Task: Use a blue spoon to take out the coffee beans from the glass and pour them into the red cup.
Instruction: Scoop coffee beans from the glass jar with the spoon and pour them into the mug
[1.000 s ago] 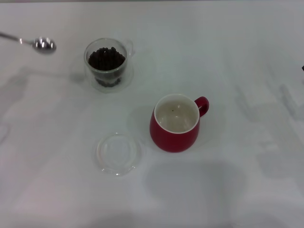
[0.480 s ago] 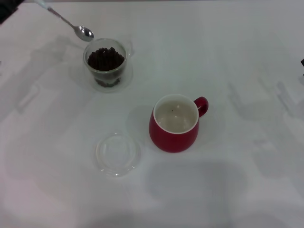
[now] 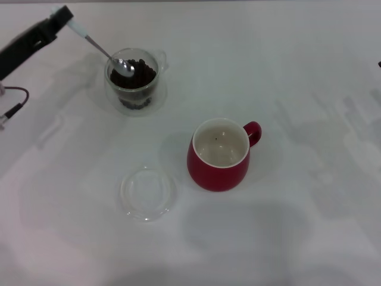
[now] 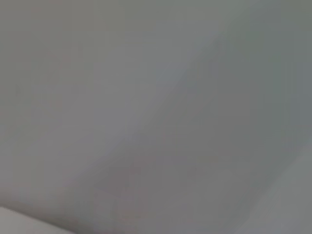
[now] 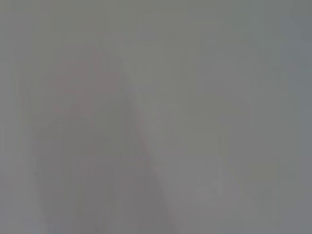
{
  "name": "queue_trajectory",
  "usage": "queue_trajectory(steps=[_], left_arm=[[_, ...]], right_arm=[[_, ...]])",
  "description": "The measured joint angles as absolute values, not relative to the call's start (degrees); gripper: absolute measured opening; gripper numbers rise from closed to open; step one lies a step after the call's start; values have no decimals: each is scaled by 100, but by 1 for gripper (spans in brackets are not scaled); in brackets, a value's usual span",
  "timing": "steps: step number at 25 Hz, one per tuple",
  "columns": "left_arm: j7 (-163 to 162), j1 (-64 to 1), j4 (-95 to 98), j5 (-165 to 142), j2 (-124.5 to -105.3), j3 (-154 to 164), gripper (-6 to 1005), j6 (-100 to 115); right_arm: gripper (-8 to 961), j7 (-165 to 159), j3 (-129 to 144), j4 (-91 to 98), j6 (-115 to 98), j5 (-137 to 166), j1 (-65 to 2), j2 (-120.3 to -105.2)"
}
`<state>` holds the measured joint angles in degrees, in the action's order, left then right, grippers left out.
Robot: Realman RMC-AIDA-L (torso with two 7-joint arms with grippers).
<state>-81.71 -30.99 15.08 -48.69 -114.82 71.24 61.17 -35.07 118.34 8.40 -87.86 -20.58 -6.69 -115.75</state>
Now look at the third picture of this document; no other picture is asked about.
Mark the coffee bean pile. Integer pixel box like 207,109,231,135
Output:
110,58,157,110

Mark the clear glass saucer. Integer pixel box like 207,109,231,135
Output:
120,168,179,223

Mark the dark red left gripper cable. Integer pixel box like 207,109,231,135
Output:
0,85,30,130

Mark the blue-handled metal spoon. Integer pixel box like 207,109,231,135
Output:
49,5,135,79

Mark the red ceramic mug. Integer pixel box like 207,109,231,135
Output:
186,117,263,192

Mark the glass saucer under cup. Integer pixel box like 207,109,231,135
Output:
89,69,169,117

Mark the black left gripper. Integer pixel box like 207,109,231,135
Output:
0,5,74,82

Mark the double-walled glass cup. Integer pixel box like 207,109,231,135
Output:
104,47,168,111

